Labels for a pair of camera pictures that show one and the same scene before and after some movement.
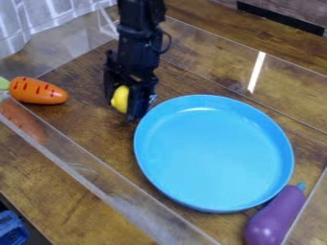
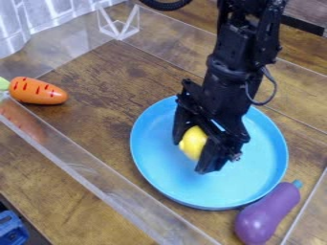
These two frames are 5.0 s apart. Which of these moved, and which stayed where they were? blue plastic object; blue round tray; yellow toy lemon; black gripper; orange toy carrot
Moved: black gripper; yellow toy lemon
Stayed: orange toy carrot; blue round tray; blue plastic object
